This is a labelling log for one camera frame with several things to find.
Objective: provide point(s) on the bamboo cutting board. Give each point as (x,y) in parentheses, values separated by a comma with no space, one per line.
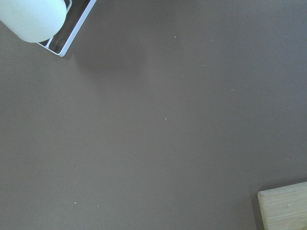
(284,208)

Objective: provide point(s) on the white wire cup rack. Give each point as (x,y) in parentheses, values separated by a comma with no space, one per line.
(76,13)

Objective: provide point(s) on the white plastic cup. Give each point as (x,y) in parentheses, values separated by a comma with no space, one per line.
(33,21)

